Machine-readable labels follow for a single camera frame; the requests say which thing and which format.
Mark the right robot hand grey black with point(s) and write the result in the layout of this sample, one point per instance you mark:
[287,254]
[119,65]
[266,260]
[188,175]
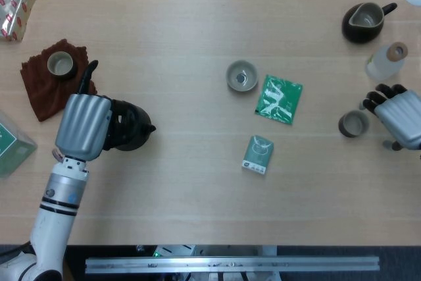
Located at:
[401,116]

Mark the left robot hand grey black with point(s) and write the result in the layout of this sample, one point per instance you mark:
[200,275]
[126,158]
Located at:
[82,123]

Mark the black cast iron teapot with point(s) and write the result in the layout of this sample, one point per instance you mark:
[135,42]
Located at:
[135,126]

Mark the clear box with green label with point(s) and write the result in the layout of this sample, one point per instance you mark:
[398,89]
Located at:
[16,149]

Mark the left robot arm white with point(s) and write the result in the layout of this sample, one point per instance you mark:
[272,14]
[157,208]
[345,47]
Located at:
[52,228]

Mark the brown tea cloth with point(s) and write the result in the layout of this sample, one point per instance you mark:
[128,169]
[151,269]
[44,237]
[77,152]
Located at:
[42,96]

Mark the frosted glass bottle wooden cap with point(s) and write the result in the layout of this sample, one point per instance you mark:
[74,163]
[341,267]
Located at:
[383,65]

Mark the green foil tea sachet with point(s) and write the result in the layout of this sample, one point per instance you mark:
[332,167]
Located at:
[279,100]

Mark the gold foil bag red print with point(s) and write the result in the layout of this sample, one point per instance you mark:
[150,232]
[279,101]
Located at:
[16,8]

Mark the small green tea box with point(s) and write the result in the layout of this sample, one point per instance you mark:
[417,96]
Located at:
[258,156]

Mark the grey ceramic bowl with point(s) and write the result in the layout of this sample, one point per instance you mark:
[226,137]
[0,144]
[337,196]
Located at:
[241,77]

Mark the aluminium profile rail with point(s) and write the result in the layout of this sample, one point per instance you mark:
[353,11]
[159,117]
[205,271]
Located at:
[230,264]

